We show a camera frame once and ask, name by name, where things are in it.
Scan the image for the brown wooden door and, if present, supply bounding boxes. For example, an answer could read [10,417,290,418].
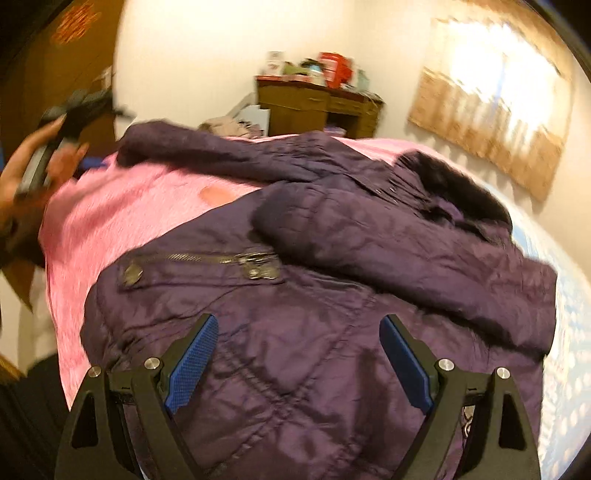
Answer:
[0,0,127,153]

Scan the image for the brown wooden desk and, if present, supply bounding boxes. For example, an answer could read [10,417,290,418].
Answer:
[255,76,385,139]

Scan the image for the white paper bag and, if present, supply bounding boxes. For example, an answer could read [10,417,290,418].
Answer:
[231,95,271,137]

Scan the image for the person's left hand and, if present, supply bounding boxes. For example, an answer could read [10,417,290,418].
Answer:
[0,115,90,217]

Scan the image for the beige puffer jacket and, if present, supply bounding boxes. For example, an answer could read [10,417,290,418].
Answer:
[198,116,250,138]

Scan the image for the red box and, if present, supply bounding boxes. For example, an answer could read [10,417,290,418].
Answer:
[318,52,354,88]

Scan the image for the purple puffer jacket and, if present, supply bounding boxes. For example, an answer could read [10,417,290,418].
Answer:
[79,119,559,480]

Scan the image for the beige patterned curtain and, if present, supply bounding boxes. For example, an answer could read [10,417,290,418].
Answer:
[407,14,575,203]

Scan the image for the pink and blue bedsheet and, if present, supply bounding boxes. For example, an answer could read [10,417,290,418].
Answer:
[37,134,591,480]

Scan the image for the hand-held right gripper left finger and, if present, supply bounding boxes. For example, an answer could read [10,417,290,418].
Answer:
[54,313,220,480]

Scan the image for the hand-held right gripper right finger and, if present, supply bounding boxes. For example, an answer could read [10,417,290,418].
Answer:
[379,315,542,480]

